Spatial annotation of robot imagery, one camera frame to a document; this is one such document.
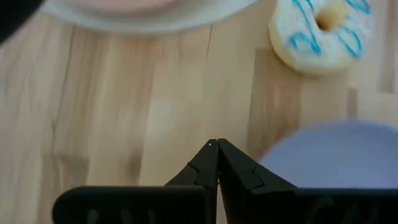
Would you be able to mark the lavender plate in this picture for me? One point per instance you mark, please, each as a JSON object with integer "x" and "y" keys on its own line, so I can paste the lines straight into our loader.
{"x": 335, "y": 155}

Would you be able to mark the pink plate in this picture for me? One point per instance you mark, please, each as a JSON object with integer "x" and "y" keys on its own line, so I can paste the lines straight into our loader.
{"x": 124, "y": 4}

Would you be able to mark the white round woven placemat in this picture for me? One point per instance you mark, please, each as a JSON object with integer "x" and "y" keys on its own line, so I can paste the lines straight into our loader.
{"x": 149, "y": 21}

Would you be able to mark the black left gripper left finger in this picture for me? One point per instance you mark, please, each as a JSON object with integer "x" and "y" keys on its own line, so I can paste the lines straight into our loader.
{"x": 192, "y": 193}

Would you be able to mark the white iced donut blue drizzle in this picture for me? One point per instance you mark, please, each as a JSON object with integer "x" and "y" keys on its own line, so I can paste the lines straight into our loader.
{"x": 295, "y": 46}

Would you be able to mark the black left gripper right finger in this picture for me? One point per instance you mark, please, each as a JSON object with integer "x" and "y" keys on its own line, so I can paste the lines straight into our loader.
{"x": 248, "y": 193}

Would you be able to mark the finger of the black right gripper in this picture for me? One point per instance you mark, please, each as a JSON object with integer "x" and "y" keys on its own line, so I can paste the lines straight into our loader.
{"x": 12, "y": 12}

